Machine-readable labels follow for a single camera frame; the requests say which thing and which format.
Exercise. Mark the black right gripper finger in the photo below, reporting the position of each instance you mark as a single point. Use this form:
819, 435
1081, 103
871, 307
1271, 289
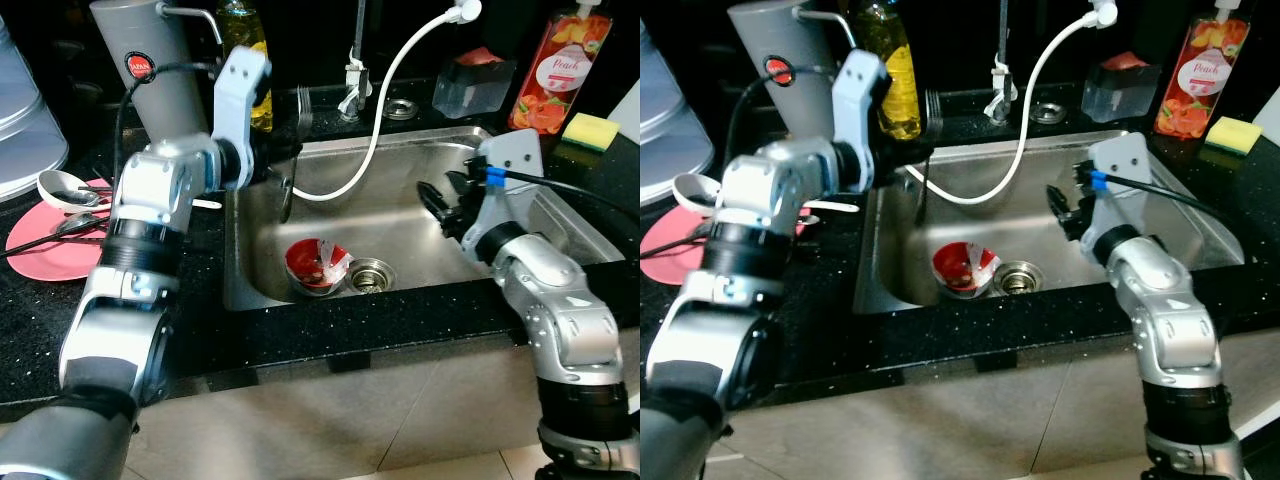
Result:
1080, 176
435, 205
454, 184
1060, 205

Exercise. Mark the metal sink drain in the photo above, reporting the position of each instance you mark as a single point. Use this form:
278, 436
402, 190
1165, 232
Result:
1018, 278
370, 275

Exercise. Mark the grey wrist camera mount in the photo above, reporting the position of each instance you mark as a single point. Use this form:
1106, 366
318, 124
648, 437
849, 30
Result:
858, 100
1122, 165
512, 160
238, 95

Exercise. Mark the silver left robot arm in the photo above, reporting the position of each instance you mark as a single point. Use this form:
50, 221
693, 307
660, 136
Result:
140, 195
760, 200

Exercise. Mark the red sponge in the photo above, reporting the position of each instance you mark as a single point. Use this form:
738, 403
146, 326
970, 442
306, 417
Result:
1125, 60
482, 56

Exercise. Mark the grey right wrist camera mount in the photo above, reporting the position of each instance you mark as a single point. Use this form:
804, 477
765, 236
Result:
1122, 165
512, 160

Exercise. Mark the large clear water jug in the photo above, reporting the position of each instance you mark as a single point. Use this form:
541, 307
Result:
675, 130
25, 120

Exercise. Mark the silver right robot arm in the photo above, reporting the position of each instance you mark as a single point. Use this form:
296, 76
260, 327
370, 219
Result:
1170, 320
560, 310

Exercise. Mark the stainless steel sink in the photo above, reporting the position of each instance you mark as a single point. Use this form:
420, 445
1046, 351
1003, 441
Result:
390, 230
990, 230

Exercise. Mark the yellow dish soap bottle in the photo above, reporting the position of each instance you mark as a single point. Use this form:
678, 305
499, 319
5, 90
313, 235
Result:
245, 30
900, 90

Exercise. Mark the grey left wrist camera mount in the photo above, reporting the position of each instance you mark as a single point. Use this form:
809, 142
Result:
858, 100
238, 95

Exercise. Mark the red white bowl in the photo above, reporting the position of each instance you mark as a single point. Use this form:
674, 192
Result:
960, 272
312, 268

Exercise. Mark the clear plastic sponge holder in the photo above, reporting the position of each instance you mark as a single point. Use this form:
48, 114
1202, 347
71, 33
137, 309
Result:
470, 90
1115, 95

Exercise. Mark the pink plate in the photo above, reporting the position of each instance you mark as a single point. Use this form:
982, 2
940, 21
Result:
670, 262
50, 255

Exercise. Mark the yellow green sponge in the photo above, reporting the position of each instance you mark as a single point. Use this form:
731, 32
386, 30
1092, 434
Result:
1232, 135
590, 130

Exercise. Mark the grey water filter dispenser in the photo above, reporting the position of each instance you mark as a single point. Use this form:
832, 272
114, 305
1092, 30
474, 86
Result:
150, 100
790, 110

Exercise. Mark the peach soap bottle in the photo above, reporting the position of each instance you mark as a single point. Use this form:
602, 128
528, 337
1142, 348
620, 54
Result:
560, 70
1205, 75

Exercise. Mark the metal sink faucet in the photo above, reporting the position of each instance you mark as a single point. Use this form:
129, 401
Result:
1001, 85
353, 80

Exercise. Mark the beige cabinet front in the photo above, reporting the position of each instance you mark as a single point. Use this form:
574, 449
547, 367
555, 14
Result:
330, 410
970, 410

